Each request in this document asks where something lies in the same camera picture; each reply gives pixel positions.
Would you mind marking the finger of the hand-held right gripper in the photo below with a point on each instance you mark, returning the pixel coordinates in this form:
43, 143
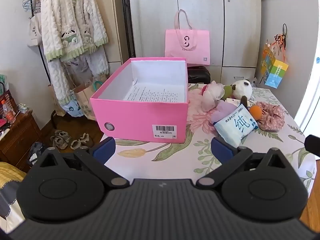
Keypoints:
313, 144

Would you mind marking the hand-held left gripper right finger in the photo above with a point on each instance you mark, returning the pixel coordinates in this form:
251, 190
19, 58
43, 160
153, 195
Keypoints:
223, 150

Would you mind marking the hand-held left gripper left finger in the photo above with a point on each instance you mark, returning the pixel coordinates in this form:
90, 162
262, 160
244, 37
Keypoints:
104, 150

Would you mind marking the blue white tissue pack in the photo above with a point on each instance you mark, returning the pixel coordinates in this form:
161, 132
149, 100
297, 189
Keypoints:
236, 128

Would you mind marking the purple soft pouch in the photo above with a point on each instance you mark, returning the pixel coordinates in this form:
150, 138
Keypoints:
222, 112

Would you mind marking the pink cardboard box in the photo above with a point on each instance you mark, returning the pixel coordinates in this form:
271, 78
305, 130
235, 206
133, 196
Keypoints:
140, 120

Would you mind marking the pink floral scrunchie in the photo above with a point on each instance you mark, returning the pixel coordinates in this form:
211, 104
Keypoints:
272, 116

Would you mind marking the orange soft ball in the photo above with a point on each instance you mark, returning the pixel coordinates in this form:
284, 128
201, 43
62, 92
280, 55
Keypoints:
256, 112

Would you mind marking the grey sneaker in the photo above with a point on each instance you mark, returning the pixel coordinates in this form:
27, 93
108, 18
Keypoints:
80, 141
60, 139

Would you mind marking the floral tablecloth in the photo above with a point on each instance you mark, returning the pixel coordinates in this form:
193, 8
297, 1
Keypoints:
180, 155

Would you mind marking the blue white printed bag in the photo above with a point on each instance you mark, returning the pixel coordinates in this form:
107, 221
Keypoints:
72, 107

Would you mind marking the kraft paper bag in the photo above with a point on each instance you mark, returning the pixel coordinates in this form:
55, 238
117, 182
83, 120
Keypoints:
86, 97

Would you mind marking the pink white plush toy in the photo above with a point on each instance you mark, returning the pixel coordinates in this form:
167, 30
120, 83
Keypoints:
211, 93

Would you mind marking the panda plush toy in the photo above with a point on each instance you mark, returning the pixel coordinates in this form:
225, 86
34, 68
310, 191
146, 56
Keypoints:
241, 88

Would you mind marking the dark plastic bag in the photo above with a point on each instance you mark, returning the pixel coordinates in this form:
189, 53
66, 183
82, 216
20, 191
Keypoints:
37, 153

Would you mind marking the printed paper sheet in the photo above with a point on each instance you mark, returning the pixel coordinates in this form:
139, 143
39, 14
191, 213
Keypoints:
157, 93

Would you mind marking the black suitcase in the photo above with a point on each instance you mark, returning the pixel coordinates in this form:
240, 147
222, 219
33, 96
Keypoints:
198, 75

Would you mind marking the colourful gift bag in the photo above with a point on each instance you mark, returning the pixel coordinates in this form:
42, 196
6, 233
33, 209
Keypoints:
273, 68

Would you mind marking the fuzzy white pants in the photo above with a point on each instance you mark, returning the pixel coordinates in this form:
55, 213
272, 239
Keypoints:
75, 70

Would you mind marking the wooden nightstand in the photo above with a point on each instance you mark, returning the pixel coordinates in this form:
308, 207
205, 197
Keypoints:
18, 137

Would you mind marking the yellow grey bed blanket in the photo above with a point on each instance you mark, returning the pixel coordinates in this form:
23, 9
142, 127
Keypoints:
8, 180

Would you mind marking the orange drink bottle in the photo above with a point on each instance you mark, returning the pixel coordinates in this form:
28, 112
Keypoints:
8, 112

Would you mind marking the black clothes rack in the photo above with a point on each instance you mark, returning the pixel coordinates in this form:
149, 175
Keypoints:
45, 62

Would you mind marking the orange knotted tassel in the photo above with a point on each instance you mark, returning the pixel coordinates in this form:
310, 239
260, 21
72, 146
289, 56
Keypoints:
281, 38

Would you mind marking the pink tote bag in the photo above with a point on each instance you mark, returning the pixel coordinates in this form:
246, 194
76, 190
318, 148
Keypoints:
187, 45

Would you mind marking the fuzzy white green-trimmed jacket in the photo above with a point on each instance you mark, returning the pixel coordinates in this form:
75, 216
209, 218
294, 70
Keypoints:
66, 22

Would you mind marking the canvas tote bag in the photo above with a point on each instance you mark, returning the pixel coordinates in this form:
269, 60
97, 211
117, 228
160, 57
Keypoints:
34, 31

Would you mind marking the white wardrobe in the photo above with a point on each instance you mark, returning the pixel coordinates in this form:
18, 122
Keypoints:
212, 10

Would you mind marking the teal clothes hangers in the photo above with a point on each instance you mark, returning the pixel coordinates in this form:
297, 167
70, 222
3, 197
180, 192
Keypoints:
28, 3

